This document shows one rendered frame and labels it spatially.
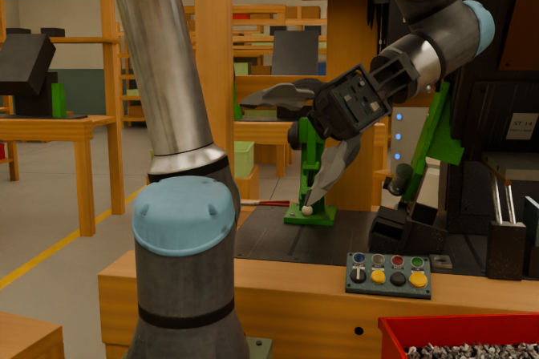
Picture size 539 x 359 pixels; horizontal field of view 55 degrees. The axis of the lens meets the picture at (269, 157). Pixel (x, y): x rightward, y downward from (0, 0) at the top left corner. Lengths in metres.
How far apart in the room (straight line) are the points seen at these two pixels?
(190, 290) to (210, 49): 1.06
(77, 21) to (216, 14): 10.90
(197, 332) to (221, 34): 1.07
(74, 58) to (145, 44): 11.73
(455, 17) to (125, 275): 0.75
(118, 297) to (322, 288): 0.40
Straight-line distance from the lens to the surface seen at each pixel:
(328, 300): 0.97
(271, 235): 1.26
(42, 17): 12.78
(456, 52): 0.72
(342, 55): 1.48
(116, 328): 1.12
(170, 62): 0.69
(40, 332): 1.15
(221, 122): 1.55
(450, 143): 1.13
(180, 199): 0.59
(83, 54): 12.33
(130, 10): 0.70
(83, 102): 12.37
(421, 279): 0.96
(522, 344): 0.92
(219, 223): 0.58
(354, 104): 0.61
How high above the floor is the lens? 1.30
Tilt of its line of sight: 10 degrees down
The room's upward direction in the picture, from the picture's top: straight up
